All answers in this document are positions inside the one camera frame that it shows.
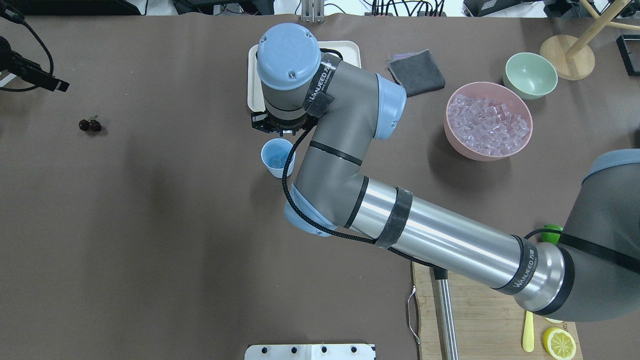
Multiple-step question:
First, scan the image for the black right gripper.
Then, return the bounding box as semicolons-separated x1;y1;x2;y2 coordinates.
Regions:
251;111;317;137

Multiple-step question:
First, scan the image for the wooden cup tree stand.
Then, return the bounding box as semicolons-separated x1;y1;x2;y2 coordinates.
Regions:
539;0;639;81

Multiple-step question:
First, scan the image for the steel muddler black tip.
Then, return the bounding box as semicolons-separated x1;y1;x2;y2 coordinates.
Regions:
432;267;460;360

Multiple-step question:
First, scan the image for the light blue plastic cup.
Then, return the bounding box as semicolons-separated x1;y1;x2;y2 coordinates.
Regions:
260;137;293;179

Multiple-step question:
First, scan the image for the mint green bowl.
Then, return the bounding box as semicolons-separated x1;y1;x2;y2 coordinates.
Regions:
502;52;559;100

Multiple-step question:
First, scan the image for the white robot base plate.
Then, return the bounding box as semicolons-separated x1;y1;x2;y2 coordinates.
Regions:
244;343;377;360

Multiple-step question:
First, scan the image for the lemon slice lower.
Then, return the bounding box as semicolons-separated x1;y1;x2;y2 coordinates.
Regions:
542;326;578;360

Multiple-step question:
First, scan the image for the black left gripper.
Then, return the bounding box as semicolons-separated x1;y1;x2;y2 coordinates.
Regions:
0;36;70;92

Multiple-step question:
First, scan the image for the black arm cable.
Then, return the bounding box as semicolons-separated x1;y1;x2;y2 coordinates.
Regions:
281;47;563;268

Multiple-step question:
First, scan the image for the dark red cherry pair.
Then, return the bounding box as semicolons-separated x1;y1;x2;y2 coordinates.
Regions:
78;115;103;132

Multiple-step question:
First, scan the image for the wooden cutting board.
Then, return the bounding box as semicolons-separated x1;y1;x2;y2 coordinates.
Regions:
410;264;579;360

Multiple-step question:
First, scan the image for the pink bowl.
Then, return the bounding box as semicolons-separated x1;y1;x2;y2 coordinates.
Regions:
444;81;533;161

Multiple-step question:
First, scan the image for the green lime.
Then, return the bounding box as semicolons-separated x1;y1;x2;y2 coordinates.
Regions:
541;224;563;245

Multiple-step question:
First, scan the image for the clear ice cubes pile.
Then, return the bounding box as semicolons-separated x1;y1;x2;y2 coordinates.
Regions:
446;93;533;158

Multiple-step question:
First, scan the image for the yellow plastic knife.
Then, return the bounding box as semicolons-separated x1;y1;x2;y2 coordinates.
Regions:
521;310;535;353

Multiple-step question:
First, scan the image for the folded grey cloth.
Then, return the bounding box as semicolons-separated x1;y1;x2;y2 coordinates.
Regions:
387;48;446;98

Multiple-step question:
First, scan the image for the cream rabbit tray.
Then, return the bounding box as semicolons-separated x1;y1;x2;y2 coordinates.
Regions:
247;40;362;112

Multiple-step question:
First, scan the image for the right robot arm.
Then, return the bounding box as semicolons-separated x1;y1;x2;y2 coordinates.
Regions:
256;23;640;322

